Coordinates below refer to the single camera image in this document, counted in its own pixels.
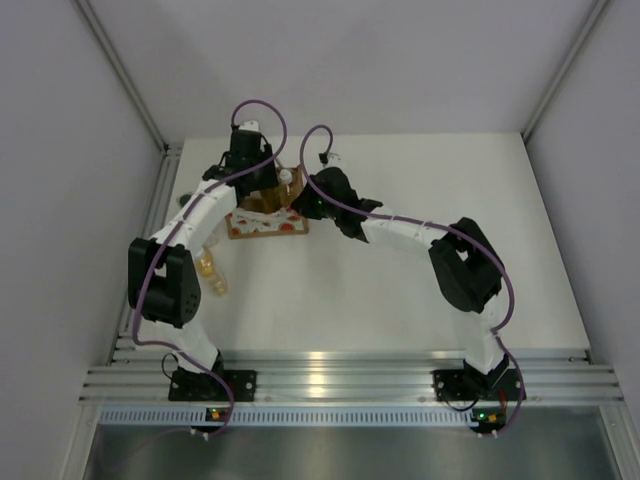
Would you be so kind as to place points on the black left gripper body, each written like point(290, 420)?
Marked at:
point(265, 176)

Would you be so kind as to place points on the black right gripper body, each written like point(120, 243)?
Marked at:
point(315, 208)

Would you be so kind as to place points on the amber bottle white cap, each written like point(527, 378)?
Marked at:
point(287, 184)

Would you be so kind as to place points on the red dotted canvas bag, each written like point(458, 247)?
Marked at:
point(250, 221)

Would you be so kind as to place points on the amber bottle clear cap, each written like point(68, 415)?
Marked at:
point(209, 272)

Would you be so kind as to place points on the yellow bottle red cap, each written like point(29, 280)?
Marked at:
point(271, 200)

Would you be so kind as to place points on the clear bottle grey cap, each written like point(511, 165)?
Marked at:
point(211, 241)

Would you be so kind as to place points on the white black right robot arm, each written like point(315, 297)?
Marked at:
point(467, 270)

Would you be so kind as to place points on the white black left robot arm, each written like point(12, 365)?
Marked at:
point(163, 285)

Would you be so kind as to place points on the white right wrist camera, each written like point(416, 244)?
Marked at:
point(329, 159)

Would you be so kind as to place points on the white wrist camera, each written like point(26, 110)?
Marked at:
point(329, 159)
point(250, 125)

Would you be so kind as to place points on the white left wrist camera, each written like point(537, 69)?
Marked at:
point(250, 125)

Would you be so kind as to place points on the aluminium mounting rail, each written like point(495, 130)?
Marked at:
point(551, 378)

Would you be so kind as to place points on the left aluminium frame post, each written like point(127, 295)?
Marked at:
point(99, 33)

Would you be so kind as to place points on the aluminium frame post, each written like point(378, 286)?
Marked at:
point(99, 33)
point(571, 54)

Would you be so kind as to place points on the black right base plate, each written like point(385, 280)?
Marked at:
point(457, 385)

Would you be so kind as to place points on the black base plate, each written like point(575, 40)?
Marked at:
point(187, 386)
point(457, 385)

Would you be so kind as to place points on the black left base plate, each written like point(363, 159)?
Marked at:
point(187, 386)

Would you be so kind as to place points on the white slotted cable duct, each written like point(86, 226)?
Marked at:
point(285, 416)

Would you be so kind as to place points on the right aluminium frame post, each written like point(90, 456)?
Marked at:
point(571, 54)

